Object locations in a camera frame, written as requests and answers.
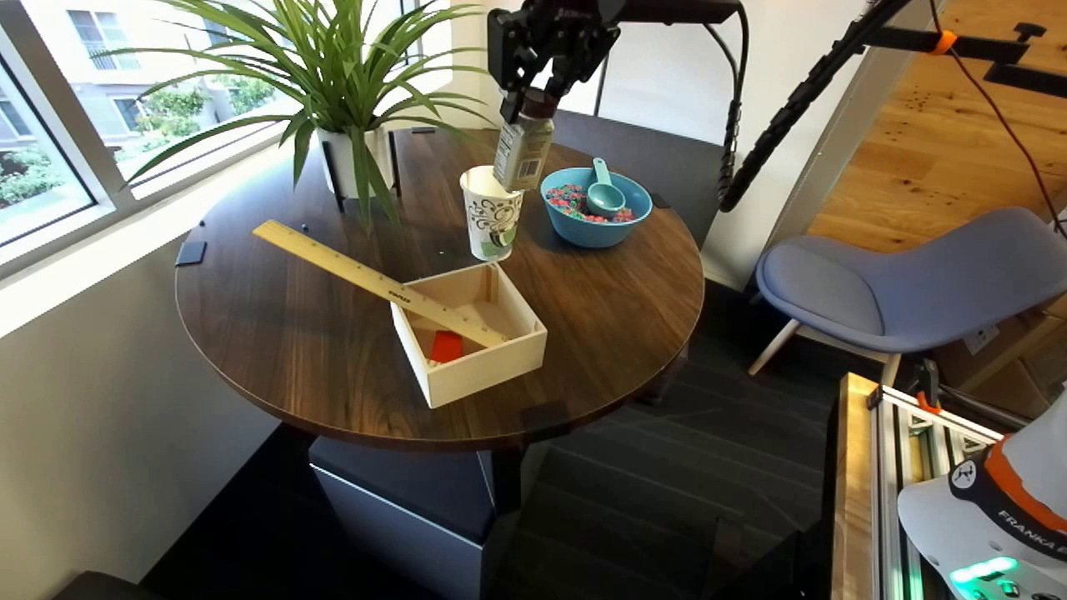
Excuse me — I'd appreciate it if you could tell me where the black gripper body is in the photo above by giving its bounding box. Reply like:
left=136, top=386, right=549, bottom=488
left=482, top=0, right=623, bottom=96

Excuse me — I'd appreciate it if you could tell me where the spice bottle with dark cap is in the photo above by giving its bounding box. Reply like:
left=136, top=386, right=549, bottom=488
left=491, top=110, right=558, bottom=193

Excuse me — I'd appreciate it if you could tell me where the white patterned paper cup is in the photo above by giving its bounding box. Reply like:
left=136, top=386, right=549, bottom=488
left=455, top=165, right=527, bottom=268

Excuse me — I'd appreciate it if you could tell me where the colourful cereal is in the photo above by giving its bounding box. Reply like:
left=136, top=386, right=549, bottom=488
left=549, top=181, right=643, bottom=226

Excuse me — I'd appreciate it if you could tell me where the teal measuring scoop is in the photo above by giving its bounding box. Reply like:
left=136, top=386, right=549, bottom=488
left=581, top=155, right=634, bottom=220

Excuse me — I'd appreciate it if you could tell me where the blue bowl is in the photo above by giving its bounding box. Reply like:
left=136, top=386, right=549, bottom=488
left=538, top=165, right=657, bottom=249

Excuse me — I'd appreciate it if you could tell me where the white plant pot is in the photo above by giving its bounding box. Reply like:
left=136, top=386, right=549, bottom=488
left=315, top=123, right=400, bottom=207

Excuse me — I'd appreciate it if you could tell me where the green spiky leaf plant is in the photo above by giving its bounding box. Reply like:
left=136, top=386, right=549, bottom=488
left=93, top=0, right=502, bottom=213

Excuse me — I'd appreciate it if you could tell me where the red ball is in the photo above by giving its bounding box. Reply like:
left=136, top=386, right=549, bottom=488
left=427, top=328, right=471, bottom=367

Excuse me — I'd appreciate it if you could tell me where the light wooden box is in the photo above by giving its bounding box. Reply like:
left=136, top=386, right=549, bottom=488
left=387, top=259, right=549, bottom=415

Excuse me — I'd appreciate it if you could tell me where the small black pad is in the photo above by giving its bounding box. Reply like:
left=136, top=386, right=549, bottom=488
left=173, top=226, right=214, bottom=271

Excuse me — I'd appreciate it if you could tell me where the black table column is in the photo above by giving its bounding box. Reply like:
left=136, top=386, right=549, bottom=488
left=485, top=441, right=527, bottom=527

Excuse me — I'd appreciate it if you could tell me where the blue chair with wooden legs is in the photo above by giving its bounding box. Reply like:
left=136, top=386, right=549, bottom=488
left=742, top=207, right=1067, bottom=386

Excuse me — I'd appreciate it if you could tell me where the wooden cart board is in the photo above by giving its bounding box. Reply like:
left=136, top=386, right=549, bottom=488
left=830, top=369, right=882, bottom=600

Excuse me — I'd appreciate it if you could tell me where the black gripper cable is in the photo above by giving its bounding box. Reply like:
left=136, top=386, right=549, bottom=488
left=688, top=0, right=753, bottom=197

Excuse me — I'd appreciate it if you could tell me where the black corrugated cable hose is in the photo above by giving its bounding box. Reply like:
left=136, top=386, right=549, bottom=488
left=714, top=0, right=912, bottom=216

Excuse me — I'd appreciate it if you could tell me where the black mount bar orange tape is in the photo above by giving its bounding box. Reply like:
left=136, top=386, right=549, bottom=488
left=859, top=16, right=1067, bottom=99

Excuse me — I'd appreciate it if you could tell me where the white window frame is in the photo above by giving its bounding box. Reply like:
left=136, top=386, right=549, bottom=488
left=0, top=0, right=495, bottom=280

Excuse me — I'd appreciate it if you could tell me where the thin black cable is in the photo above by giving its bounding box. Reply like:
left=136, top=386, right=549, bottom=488
left=926, top=0, right=1067, bottom=244

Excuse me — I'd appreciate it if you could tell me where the aluminium profile rail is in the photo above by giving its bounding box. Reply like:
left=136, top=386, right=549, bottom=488
left=871, top=381, right=1011, bottom=600

